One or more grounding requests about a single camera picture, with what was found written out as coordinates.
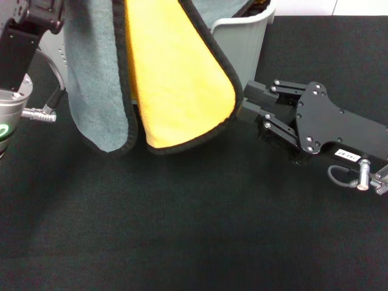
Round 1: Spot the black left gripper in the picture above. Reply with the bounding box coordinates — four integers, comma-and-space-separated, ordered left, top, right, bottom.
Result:
0, 0, 66, 91

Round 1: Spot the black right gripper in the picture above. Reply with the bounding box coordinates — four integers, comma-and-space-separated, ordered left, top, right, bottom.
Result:
238, 79, 388, 166

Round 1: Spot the yellow grey towel black trim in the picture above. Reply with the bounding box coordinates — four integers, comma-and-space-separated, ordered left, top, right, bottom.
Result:
62, 0, 243, 157

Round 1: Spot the grey perforated plastic storage basket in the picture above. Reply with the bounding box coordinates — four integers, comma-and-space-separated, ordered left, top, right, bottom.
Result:
38, 5, 277, 105

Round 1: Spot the grey towel with black trim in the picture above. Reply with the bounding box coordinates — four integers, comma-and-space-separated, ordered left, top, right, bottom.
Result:
192, 0, 271, 21

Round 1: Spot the silver connector on right gripper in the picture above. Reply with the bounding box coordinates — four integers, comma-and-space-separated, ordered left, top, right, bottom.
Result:
356, 159, 374, 191

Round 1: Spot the left gripper cable with plug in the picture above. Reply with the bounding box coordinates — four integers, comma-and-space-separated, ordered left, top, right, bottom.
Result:
21, 50, 67, 122

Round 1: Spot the gripper cable with plug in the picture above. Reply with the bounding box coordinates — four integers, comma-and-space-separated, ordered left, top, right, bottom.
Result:
21, 50, 67, 122
327, 165, 388, 195

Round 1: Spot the right gripper cable with plug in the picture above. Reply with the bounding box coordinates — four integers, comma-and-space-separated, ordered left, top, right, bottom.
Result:
327, 165, 388, 195

